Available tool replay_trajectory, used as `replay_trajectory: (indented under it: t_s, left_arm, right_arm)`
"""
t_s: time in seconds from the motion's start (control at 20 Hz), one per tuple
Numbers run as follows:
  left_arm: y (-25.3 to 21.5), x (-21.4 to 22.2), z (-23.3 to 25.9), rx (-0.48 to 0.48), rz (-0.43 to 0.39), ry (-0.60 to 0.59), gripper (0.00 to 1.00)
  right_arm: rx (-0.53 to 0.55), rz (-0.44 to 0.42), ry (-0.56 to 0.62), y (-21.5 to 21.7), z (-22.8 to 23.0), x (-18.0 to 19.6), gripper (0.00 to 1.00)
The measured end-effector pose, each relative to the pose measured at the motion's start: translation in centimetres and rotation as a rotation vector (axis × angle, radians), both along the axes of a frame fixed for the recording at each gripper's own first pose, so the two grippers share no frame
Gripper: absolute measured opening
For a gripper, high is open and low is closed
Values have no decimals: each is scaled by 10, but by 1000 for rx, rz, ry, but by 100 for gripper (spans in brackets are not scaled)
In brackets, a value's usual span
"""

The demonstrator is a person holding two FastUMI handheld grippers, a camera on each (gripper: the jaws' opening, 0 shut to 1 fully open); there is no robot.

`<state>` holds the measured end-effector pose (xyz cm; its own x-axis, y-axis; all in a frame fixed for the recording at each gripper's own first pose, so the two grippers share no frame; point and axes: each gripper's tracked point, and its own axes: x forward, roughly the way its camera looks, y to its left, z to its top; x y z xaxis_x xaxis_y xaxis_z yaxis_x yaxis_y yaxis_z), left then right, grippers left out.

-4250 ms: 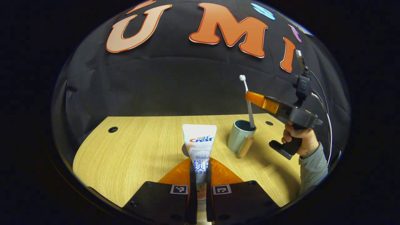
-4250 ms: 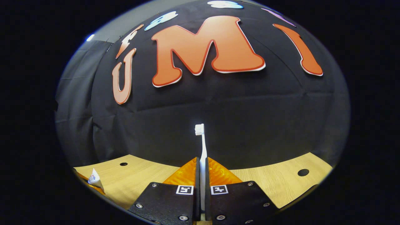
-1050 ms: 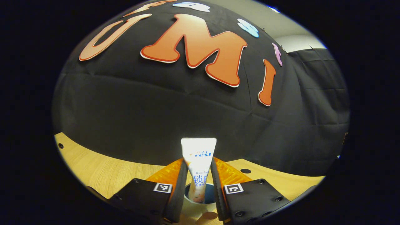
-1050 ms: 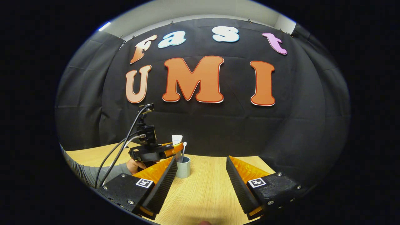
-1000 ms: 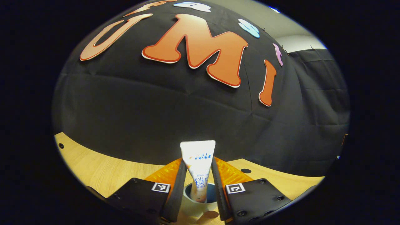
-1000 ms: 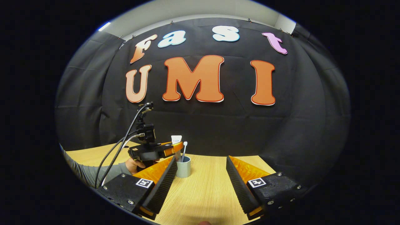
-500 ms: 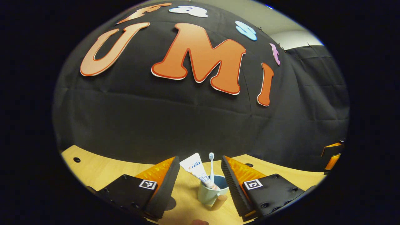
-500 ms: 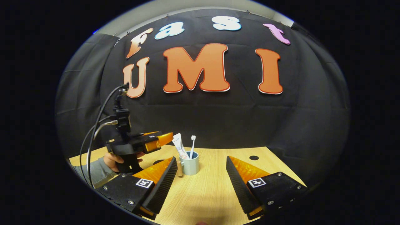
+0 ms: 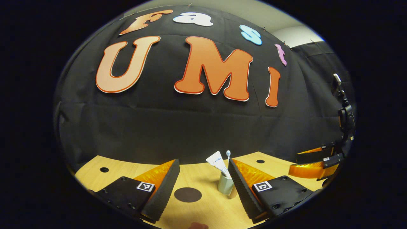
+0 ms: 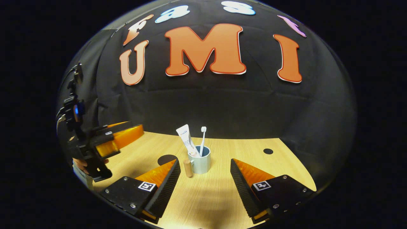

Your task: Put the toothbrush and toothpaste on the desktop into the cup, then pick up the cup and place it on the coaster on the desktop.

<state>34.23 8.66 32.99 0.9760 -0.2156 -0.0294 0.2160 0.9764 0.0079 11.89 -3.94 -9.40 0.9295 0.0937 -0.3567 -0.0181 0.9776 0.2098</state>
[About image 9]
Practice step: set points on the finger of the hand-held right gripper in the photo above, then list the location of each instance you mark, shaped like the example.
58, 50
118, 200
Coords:
308, 170
313, 156

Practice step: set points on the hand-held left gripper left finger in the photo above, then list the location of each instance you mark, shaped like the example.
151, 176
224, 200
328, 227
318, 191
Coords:
165, 190

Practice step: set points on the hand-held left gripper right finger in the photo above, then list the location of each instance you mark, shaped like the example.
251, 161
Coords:
243, 190

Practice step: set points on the dark round coaster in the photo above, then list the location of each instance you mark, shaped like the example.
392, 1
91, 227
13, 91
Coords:
187, 194

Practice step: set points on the white toothbrush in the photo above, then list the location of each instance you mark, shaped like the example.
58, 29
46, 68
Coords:
228, 153

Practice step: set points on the white toothpaste tube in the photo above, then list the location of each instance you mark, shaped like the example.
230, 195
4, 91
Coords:
216, 159

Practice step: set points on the wooden desktop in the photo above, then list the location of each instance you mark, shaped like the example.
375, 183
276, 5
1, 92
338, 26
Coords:
206, 210

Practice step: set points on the black backdrop cloth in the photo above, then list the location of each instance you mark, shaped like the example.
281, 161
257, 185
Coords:
190, 127

